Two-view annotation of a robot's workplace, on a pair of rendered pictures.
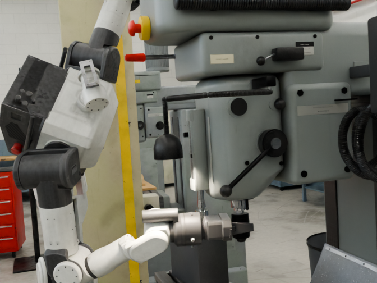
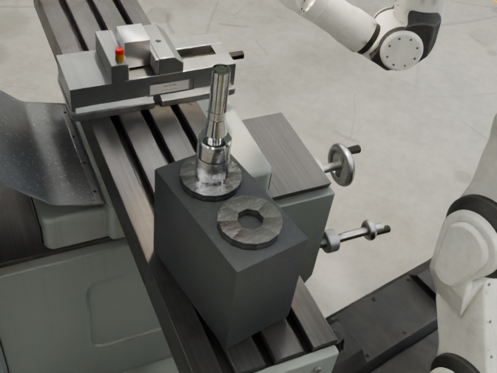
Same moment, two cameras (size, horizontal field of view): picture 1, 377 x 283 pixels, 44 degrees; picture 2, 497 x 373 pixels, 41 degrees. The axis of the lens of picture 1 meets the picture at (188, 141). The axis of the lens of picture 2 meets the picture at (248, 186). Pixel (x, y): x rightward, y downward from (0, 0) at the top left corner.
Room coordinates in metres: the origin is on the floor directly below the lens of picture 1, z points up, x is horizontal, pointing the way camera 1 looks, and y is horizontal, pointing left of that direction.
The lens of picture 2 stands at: (2.34, -0.12, 1.79)
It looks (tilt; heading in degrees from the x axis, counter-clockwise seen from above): 44 degrees down; 168
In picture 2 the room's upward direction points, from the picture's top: 9 degrees clockwise
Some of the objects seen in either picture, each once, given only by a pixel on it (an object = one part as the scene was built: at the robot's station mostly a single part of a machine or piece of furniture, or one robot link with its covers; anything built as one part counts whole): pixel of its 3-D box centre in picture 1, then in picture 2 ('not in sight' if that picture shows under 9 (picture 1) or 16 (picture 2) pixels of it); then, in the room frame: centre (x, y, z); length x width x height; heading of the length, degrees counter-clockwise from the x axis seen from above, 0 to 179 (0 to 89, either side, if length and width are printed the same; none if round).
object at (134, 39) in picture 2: not in sight; (133, 45); (1.19, -0.15, 1.03); 0.06 x 0.05 x 0.06; 17
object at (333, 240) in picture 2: not in sight; (356, 233); (1.23, 0.42, 0.51); 0.22 x 0.06 x 0.06; 108
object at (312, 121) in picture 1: (299, 131); not in sight; (1.32, -0.31, 1.47); 0.24 x 0.19 x 0.26; 18
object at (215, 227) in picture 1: (207, 228); not in sight; (1.26, -0.04, 1.23); 0.13 x 0.12 x 0.10; 3
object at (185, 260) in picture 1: (197, 252); (224, 241); (1.70, -0.01, 1.03); 0.22 x 0.12 x 0.20; 28
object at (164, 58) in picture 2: not in sight; (160, 48); (1.17, -0.10, 1.02); 0.12 x 0.06 x 0.04; 17
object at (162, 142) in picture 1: (168, 146); not in sight; (1.16, 0.05, 1.46); 0.07 x 0.07 x 0.06
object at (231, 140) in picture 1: (237, 136); not in sight; (1.26, -0.13, 1.47); 0.21 x 0.19 x 0.32; 18
